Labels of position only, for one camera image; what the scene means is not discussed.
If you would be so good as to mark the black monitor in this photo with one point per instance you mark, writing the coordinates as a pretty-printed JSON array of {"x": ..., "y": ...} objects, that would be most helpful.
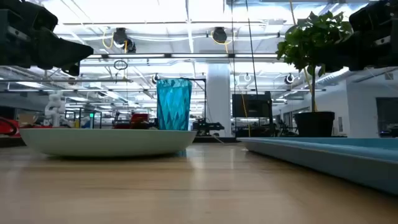
[{"x": 252, "y": 105}]

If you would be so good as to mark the black plant pot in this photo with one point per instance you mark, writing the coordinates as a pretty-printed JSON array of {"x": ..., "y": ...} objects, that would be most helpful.
[{"x": 314, "y": 124}]

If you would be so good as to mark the green leafy plant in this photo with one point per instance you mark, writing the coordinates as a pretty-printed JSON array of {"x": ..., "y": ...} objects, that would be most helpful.
[{"x": 311, "y": 40}]

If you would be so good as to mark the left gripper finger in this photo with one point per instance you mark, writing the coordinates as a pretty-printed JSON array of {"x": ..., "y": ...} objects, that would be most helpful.
[
  {"x": 73, "y": 69},
  {"x": 59, "y": 49}
]

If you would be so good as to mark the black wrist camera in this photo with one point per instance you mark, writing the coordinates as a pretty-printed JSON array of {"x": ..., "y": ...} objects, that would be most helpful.
[
  {"x": 31, "y": 12},
  {"x": 373, "y": 14}
]

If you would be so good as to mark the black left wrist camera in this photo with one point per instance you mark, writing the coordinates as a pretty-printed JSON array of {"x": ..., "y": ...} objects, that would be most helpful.
[{"x": 31, "y": 12}]

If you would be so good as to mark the black robot equipment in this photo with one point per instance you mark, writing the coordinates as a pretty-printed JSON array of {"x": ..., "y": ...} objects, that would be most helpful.
[{"x": 206, "y": 127}]

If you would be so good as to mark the pale green plate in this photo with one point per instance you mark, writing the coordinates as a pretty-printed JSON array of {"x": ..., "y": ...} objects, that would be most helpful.
[{"x": 105, "y": 141}]

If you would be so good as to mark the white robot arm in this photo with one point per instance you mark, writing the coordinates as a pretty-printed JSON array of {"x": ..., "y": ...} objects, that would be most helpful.
[{"x": 55, "y": 107}]

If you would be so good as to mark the blue plastic tray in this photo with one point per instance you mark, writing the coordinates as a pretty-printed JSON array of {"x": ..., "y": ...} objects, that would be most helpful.
[{"x": 342, "y": 158}]

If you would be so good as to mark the cardboard box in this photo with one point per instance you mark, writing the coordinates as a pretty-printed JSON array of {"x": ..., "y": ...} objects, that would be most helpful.
[{"x": 27, "y": 119}]

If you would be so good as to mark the black shelf frame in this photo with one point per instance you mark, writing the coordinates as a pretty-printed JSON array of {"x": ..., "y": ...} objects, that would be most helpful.
[{"x": 93, "y": 119}]

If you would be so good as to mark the black table edge rail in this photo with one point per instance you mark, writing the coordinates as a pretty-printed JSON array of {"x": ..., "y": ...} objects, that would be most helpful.
[{"x": 214, "y": 139}]

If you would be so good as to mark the red tool cart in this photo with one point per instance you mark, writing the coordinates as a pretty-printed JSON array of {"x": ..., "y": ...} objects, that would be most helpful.
[{"x": 138, "y": 119}]

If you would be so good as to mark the red curved object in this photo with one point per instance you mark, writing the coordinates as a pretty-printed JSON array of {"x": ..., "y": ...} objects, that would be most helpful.
[{"x": 7, "y": 127}]

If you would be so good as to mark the white building column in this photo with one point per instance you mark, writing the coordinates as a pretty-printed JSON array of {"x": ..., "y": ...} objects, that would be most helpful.
[{"x": 219, "y": 99}]

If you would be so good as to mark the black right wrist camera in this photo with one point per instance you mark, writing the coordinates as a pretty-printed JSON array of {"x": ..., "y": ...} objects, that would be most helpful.
[{"x": 373, "y": 14}]

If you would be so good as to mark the teal faceted cup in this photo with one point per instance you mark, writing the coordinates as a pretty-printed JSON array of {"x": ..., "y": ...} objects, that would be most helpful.
[{"x": 174, "y": 104}]

